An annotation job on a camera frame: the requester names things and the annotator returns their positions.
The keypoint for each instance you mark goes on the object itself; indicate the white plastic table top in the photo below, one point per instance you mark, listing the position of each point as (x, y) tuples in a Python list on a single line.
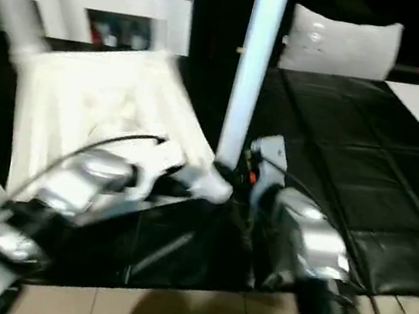
[(104, 88)]

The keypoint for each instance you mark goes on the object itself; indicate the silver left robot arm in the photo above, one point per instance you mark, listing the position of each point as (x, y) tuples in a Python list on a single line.
[(82, 180)]

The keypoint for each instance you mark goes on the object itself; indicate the black work mat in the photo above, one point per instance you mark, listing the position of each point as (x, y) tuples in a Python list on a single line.
[(351, 167)]

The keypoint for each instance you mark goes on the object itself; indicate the small yellow label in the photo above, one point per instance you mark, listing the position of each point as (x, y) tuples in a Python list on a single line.
[(240, 50)]

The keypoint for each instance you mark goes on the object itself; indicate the grey printed cushion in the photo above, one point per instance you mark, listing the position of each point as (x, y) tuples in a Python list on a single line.
[(342, 46)]

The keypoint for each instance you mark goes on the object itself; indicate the black tall furniture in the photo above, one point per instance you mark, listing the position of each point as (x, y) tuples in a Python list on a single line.
[(220, 15)]

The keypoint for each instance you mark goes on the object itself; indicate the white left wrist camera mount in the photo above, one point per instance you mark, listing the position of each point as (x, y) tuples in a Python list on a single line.
[(150, 179)]

